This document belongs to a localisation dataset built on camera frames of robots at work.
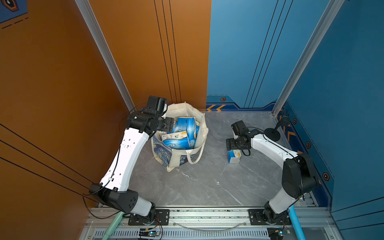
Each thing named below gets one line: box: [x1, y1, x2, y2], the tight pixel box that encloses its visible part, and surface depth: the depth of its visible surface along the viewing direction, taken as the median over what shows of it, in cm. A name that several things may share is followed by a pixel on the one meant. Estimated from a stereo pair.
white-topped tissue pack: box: [177, 116, 197, 146], surface depth 86 cm
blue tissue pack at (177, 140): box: [161, 131, 190, 149], surface depth 77 cm
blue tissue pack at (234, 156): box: [227, 149, 242, 164], surface depth 89 cm
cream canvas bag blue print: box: [151, 102, 209, 172], surface depth 87 cm
